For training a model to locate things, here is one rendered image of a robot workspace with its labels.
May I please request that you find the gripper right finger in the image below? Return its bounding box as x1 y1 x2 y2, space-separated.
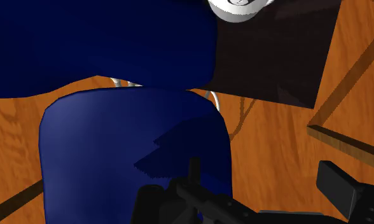
315 160 374 224

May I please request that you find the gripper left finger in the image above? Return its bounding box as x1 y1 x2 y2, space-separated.
130 156 269 224

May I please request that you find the brown wooden table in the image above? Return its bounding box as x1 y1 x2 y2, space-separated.
306 0 374 174

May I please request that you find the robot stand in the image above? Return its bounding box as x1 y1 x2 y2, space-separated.
186 0 343 109

